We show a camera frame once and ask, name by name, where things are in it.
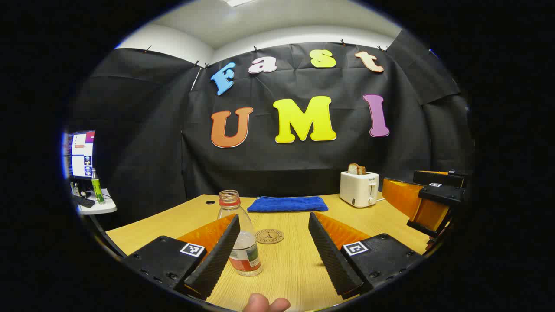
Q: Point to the black backdrop cloth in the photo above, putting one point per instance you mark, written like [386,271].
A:
[282,160]

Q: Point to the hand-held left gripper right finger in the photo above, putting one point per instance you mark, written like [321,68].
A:
[331,260]

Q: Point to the clear plastic water bottle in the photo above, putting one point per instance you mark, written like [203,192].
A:
[245,249]

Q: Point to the ceiling light panel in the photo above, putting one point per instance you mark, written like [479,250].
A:
[239,2]

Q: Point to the white side desk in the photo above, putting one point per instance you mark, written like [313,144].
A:
[106,207]

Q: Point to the black keyboard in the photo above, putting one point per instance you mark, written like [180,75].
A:
[84,202]

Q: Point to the round wooden coaster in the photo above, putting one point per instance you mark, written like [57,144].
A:
[269,236]

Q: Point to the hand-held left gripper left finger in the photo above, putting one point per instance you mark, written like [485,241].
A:
[217,260]

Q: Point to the green drink bottle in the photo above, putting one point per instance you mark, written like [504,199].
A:
[97,188]

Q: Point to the computer monitor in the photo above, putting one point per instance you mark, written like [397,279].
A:
[81,154]

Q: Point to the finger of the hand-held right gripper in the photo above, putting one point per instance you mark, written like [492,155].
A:
[442,194]
[451,177]

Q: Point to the bread slice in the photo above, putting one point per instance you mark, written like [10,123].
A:
[355,169]

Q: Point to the blue folded towel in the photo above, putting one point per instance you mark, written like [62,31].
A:
[288,203]

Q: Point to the white toaster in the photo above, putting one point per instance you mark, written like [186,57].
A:
[357,190]

